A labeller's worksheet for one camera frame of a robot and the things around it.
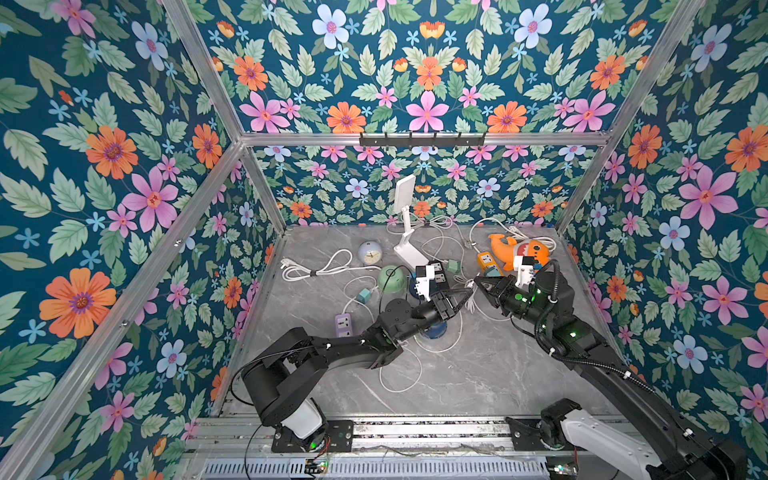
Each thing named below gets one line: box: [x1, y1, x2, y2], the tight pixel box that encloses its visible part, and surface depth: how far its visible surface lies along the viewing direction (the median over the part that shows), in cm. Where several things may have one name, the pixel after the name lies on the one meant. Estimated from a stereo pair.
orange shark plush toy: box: [488, 234, 551, 272], surface depth 106 cm
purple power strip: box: [335, 313, 353, 338], surface depth 93 cm
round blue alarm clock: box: [358, 240, 382, 265], surface depth 106 cm
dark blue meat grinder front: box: [422, 322, 448, 339], surface depth 86 cm
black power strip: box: [429, 261, 450, 290], surface depth 103 cm
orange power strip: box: [477, 252, 504, 277], surface depth 110 cm
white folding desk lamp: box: [393, 174, 429, 271], surface depth 98 cm
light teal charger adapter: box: [357, 288, 371, 304], surface depth 100 cm
